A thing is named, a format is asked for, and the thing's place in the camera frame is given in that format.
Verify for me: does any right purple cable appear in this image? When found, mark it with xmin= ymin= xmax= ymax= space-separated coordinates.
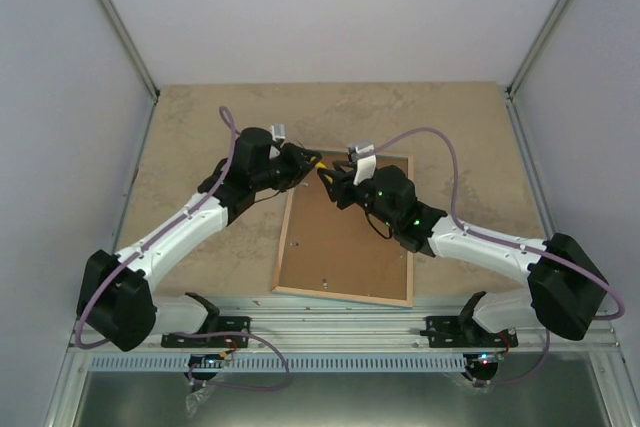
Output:
xmin=372 ymin=126 xmax=627 ymax=388

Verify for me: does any right aluminium corner post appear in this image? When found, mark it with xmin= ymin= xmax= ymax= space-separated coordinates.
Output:
xmin=504 ymin=0 xmax=574 ymax=102

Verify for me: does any teal wooden picture frame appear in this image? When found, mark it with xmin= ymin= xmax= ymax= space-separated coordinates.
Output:
xmin=271 ymin=172 xmax=414 ymax=308

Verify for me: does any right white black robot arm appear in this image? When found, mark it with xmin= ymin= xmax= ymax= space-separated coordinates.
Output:
xmin=317 ymin=161 xmax=607 ymax=346

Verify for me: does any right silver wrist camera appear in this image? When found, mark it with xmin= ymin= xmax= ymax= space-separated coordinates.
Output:
xmin=347 ymin=141 xmax=376 ymax=186

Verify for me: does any left aluminium corner post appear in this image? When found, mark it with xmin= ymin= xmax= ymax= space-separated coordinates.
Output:
xmin=96 ymin=0 xmax=160 ymax=104

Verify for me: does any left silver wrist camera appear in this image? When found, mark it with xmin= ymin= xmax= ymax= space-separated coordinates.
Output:
xmin=269 ymin=123 xmax=286 ymax=159

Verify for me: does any aluminium corner post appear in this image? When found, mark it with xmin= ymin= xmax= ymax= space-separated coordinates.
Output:
xmin=504 ymin=0 xmax=574 ymax=102
xmin=96 ymin=0 xmax=160 ymax=104

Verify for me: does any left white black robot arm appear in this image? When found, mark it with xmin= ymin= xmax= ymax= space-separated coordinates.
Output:
xmin=74 ymin=127 xmax=322 ymax=352

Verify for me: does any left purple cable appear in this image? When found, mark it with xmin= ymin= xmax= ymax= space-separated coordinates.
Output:
xmin=73 ymin=105 xmax=292 ymax=393

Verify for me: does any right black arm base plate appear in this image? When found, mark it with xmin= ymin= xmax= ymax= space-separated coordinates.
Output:
xmin=419 ymin=316 xmax=519 ymax=349

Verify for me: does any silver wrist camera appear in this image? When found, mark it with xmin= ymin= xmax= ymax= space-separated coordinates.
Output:
xmin=269 ymin=123 xmax=286 ymax=159
xmin=347 ymin=141 xmax=376 ymax=186

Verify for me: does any grey slotted cable duct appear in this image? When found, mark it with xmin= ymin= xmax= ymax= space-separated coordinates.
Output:
xmin=88 ymin=352 xmax=466 ymax=374

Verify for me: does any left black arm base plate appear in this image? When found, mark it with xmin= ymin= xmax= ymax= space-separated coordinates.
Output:
xmin=159 ymin=315 xmax=252 ymax=349

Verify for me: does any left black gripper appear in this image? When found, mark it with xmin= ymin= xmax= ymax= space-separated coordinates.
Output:
xmin=252 ymin=143 xmax=320 ymax=193

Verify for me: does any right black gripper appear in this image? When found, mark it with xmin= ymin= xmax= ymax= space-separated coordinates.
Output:
xmin=319 ymin=160 xmax=398 ymax=229

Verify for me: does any aluminium rail platform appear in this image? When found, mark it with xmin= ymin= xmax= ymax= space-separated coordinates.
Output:
xmin=68 ymin=294 xmax=620 ymax=353

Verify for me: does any purple cable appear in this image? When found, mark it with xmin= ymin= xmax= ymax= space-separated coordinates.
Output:
xmin=372 ymin=126 xmax=627 ymax=388
xmin=73 ymin=105 xmax=292 ymax=393

